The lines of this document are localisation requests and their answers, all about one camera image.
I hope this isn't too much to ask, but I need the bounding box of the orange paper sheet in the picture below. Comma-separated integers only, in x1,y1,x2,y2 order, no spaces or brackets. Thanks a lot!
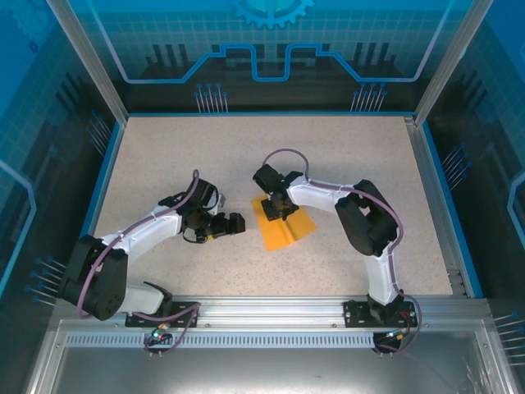
249,195,319,252

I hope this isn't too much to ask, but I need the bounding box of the grey metal sheet panel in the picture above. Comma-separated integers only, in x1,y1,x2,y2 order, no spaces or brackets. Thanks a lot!
24,319,518,394

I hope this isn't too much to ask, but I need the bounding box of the blue table edge strip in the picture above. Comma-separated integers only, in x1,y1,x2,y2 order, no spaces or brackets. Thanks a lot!
60,121,127,299
417,121,486,299

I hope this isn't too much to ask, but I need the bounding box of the long aluminium base rail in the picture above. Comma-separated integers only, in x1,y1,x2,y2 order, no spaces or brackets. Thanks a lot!
52,294,491,329

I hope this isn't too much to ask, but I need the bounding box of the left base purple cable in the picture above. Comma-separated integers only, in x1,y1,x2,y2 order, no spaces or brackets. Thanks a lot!
133,302,202,355

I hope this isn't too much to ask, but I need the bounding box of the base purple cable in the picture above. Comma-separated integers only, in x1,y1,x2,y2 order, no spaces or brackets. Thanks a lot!
133,302,202,355
371,289,423,356

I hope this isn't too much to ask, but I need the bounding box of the slotted grey cable duct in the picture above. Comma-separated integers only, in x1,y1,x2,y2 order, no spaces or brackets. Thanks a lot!
63,332,411,349

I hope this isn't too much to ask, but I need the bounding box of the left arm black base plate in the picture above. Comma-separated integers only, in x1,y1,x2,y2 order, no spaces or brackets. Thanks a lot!
125,300,202,329

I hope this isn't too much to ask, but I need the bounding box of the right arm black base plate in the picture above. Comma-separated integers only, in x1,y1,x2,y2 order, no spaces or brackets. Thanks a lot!
343,299,416,329

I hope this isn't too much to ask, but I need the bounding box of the aluminium side rail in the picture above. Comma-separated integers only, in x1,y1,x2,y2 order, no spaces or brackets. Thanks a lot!
403,116,469,297

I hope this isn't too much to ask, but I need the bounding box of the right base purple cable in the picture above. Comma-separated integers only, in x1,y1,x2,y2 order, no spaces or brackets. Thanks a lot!
371,289,423,356

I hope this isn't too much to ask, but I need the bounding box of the aluminium frame post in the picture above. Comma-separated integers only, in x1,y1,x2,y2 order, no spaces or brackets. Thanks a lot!
45,0,129,124
413,0,495,126

